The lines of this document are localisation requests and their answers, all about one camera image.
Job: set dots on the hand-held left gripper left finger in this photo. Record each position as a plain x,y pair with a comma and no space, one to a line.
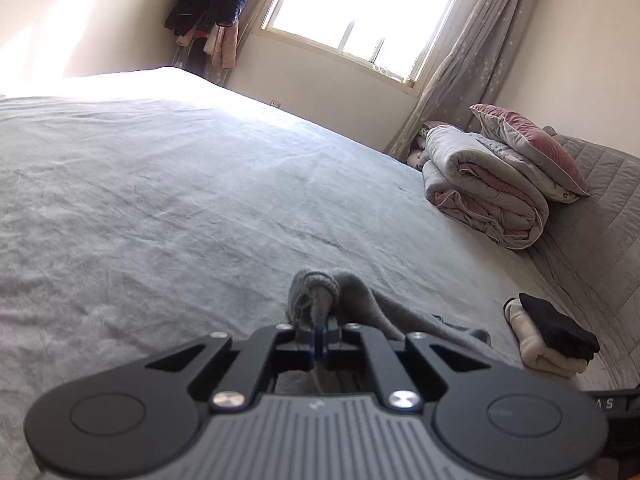
312,346

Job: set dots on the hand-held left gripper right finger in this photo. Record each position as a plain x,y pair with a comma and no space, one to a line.
327,346

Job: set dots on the grey knit sweater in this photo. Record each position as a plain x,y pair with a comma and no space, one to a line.
360,300

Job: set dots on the pink hanging clothes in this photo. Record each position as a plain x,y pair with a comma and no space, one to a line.
225,45

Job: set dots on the metal clothes rack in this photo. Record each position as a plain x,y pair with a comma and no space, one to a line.
187,57

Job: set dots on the cream folded garment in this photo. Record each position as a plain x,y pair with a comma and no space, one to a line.
535,355

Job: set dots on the black folded garment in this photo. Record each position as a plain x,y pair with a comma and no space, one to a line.
555,327

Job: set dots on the grey quilted headboard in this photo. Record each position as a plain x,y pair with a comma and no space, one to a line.
600,210

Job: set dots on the folded grey pink quilt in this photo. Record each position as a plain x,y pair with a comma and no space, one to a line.
480,185

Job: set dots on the bed with grey sheet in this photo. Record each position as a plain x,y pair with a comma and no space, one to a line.
150,185

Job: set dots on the pink grey pillow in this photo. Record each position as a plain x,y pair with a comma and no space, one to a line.
530,145

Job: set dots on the window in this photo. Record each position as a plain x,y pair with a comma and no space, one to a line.
360,5

